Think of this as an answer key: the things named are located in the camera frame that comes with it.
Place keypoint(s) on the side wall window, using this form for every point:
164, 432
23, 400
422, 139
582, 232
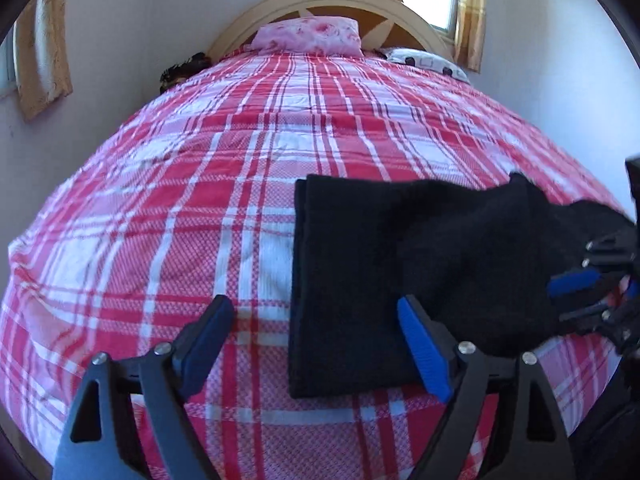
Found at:
7, 67

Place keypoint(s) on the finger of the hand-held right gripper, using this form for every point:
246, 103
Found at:
575, 281
592, 314

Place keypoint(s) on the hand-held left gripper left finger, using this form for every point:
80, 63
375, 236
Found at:
207, 345

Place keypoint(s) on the white patterned pillow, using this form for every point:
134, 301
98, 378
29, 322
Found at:
425, 62

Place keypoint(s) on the dark fluffy object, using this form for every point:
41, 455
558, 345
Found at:
182, 70

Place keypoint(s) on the beige wooden headboard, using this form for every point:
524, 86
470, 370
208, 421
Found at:
280, 7

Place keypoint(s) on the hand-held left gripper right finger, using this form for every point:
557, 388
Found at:
425, 355

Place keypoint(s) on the red plaid bed blanket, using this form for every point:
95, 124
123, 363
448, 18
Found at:
175, 185

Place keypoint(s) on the pink floral pillow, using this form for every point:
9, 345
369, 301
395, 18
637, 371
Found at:
310, 35

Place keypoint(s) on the tan curtain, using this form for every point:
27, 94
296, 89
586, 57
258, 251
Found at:
45, 50
470, 20

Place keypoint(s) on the black pants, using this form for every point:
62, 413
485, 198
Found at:
375, 260

